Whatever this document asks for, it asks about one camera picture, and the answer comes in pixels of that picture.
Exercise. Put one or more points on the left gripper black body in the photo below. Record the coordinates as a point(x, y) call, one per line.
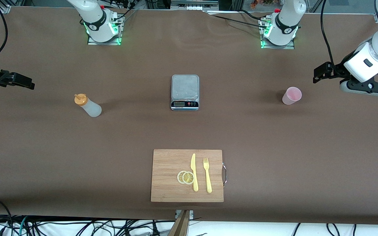
point(337, 69)

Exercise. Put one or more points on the pink plastic cup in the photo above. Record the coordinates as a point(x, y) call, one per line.
point(290, 96)

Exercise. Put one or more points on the translucent squeeze bottle orange cap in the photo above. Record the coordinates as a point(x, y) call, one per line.
point(90, 108)

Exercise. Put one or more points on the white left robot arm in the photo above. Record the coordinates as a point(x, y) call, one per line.
point(287, 29)

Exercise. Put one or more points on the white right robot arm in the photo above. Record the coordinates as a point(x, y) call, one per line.
point(94, 19)

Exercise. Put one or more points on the paper table cover sheet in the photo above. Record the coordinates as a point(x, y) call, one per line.
point(77, 157)

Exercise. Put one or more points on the silver digital kitchen scale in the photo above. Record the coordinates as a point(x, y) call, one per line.
point(185, 87)

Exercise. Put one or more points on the grey power strip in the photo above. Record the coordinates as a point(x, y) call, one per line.
point(194, 6)

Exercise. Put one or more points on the yellow plastic fork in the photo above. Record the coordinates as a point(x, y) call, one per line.
point(208, 180)

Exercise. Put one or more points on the yellow plastic knife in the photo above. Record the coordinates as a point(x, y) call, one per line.
point(194, 177)

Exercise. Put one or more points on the lemon slice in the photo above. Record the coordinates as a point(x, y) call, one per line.
point(179, 177)
point(188, 178)

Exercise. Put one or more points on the wooden cutting board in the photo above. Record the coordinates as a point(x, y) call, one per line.
point(169, 177)

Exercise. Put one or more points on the wooden beam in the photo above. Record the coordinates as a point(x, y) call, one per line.
point(180, 227)

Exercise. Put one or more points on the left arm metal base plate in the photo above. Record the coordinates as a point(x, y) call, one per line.
point(277, 47)

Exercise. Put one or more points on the aluminium frame profile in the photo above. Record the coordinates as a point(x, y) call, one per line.
point(2, 6)

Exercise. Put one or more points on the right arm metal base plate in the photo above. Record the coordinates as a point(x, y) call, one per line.
point(105, 43)

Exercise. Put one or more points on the metal table edge bracket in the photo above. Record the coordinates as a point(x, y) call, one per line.
point(191, 214)

